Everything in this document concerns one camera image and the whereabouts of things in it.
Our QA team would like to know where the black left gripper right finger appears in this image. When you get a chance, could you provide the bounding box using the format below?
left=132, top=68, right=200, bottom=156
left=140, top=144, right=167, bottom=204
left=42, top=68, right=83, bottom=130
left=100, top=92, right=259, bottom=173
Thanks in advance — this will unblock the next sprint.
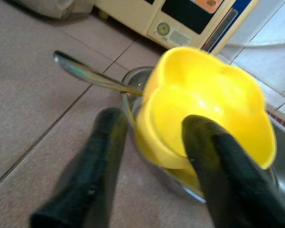
left=181, top=114, right=285, bottom=228

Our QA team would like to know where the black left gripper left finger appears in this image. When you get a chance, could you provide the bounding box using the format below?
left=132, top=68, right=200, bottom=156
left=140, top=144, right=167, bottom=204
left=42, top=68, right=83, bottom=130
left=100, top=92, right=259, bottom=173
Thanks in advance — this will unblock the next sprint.
left=29, top=106, right=129, bottom=228

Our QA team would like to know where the yellow plastic bowl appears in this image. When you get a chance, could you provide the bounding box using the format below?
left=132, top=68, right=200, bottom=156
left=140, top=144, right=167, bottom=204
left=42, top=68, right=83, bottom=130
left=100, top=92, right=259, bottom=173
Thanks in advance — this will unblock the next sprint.
left=135, top=46, right=277, bottom=198

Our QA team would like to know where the steel spoon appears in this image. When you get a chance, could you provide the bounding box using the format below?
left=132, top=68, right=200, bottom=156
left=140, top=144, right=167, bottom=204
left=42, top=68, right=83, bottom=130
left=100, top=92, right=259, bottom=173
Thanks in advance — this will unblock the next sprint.
left=52, top=50, right=144, bottom=97

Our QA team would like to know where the steel bowl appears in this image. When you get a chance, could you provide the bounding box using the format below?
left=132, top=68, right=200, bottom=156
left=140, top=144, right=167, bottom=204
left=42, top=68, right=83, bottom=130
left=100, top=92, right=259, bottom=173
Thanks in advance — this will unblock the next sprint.
left=120, top=66, right=280, bottom=205

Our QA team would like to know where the beige water ionizer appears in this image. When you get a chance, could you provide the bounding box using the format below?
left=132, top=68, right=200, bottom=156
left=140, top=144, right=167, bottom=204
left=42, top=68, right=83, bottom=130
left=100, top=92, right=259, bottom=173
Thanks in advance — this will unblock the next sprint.
left=92, top=0, right=262, bottom=57

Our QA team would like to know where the brown powder plastic jar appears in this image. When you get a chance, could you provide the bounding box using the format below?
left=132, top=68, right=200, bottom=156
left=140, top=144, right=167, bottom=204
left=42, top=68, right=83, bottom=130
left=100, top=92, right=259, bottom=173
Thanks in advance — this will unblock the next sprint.
left=4, top=0, right=93, bottom=21

